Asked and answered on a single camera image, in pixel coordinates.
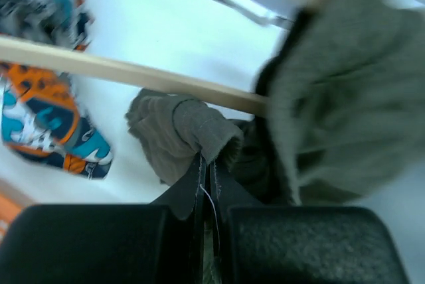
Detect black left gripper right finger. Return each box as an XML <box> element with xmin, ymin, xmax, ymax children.
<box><xmin>209</xmin><ymin>162</ymin><xmax>409</xmax><ymax>283</ymax></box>

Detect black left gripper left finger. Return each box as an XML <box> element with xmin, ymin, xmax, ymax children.
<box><xmin>1</xmin><ymin>156</ymin><xmax>205</xmax><ymax>283</ymax></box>

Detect patterned blue orange shorts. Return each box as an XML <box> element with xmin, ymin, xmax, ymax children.
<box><xmin>1</xmin><ymin>0</ymin><xmax>113</xmax><ymax>179</ymax></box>

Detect wooden hanger of green shorts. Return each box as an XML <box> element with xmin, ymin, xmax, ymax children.
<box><xmin>1</xmin><ymin>0</ymin><xmax>324</xmax><ymax>116</ymax></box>

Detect orange plastic basket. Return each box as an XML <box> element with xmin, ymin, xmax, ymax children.
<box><xmin>0</xmin><ymin>194</ymin><xmax>23</xmax><ymax>240</ymax></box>

